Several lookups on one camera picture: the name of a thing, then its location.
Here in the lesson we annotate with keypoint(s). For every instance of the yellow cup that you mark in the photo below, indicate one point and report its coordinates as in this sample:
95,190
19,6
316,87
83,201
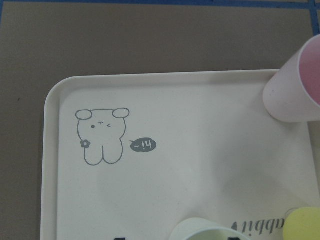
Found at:
302,224

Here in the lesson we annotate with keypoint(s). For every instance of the cream plastic tray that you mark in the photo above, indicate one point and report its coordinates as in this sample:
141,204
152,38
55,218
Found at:
128,157

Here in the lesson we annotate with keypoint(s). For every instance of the pink cup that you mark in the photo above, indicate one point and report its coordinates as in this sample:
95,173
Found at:
293,94

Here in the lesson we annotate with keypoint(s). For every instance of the pale green cup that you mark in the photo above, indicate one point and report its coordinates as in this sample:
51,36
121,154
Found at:
202,229

